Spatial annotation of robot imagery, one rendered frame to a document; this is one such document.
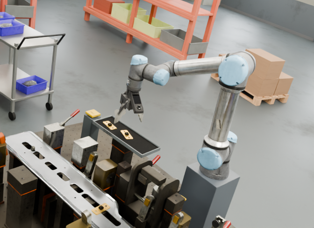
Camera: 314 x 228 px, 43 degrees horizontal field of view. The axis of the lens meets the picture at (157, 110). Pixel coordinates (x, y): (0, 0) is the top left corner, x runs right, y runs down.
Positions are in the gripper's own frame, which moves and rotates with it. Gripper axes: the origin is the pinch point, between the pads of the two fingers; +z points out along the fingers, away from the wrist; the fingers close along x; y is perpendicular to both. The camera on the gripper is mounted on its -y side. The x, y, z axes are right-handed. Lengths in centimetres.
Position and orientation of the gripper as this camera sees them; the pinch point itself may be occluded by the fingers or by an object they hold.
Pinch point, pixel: (128, 124)
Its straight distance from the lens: 201.7
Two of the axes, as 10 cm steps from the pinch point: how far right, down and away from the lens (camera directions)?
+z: -2.1, 8.8, 4.3
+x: -8.7, 0.4, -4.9
